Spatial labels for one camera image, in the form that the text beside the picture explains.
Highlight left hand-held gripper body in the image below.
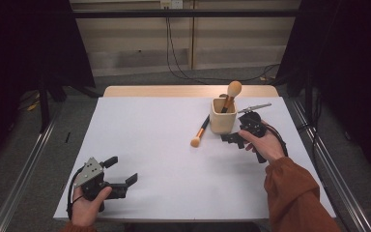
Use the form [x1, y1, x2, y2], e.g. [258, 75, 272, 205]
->
[71, 157, 128, 213]

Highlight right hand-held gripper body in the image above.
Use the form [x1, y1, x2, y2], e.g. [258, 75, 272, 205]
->
[237, 102, 272, 164]

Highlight beige square brush holder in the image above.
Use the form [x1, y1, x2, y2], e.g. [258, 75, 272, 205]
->
[209, 97, 239, 134]

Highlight small makeup brush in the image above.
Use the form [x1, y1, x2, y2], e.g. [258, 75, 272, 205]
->
[189, 114, 211, 149]

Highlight large makeup brush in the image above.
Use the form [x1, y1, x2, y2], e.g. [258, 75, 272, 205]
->
[220, 80, 243, 114]

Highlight person's right hand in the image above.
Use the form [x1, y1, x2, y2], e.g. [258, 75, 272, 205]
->
[238, 124, 288, 164]

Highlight person's left hand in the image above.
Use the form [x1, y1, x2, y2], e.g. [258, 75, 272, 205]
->
[71, 186, 113, 228]

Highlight white table sheet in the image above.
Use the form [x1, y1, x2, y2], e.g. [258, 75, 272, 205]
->
[52, 96, 337, 222]

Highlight black metal stand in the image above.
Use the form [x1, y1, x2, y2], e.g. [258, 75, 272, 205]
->
[38, 72, 101, 133]
[303, 69, 316, 124]

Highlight black curtain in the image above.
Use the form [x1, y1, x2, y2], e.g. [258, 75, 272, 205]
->
[275, 0, 371, 185]
[0, 0, 97, 168]

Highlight black horizontal bar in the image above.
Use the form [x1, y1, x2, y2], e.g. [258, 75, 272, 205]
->
[71, 9, 299, 18]

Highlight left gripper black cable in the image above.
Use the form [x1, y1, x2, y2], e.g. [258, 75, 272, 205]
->
[66, 165, 85, 220]

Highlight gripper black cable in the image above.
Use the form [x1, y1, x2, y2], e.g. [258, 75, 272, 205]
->
[264, 124, 290, 159]
[66, 165, 85, 220]

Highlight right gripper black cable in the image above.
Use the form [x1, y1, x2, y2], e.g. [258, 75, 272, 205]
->
[264, 124, 290, 159]

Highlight aluminium floor rail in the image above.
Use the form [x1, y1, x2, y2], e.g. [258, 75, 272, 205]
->
[290, 99, 371, 232]
[0, 105, 63, 232]

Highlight black wall cable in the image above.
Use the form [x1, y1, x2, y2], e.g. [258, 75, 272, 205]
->
[165, 16, 281, 83]

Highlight white wall socket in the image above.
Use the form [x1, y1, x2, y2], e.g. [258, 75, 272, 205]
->
[159, 0, 184, 10]

